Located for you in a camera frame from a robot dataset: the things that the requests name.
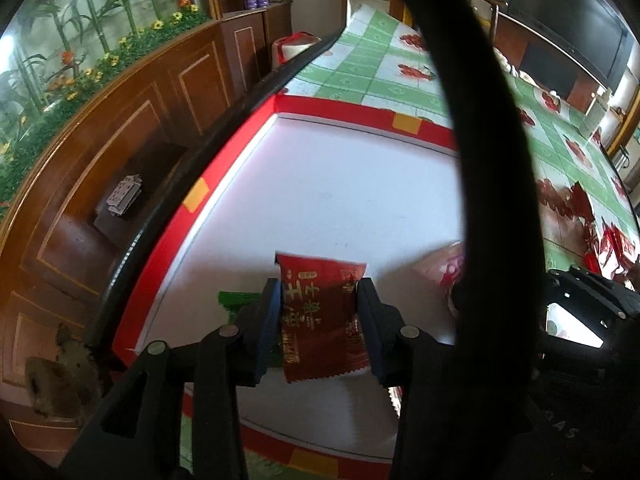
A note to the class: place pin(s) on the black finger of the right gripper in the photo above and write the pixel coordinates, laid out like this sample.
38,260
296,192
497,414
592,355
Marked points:
467,408

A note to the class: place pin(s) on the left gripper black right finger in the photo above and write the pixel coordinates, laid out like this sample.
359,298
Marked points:
378,327

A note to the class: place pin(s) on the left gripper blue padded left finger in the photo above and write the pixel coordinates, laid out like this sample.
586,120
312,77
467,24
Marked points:
269,330

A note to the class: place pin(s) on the small red candy packet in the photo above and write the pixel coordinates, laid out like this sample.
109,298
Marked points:
321,332

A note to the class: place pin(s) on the green candy wrapper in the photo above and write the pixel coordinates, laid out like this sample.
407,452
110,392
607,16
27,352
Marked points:
233,303

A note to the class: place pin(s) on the pink bear snack packet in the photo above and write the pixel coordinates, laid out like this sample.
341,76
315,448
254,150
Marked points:
444,268

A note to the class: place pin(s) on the red shallow tray box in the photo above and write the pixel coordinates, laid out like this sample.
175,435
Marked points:
316,178

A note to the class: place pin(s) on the green fruit tablecloth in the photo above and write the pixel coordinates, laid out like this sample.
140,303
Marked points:
587,408

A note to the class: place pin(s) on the wooden armchair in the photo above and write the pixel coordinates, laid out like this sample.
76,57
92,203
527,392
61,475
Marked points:
486,11

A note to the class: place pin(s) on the black television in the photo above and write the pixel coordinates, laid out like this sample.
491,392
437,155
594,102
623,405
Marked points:
591,32

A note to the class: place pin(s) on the flower mural panel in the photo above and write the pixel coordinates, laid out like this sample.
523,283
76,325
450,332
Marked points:
55,56

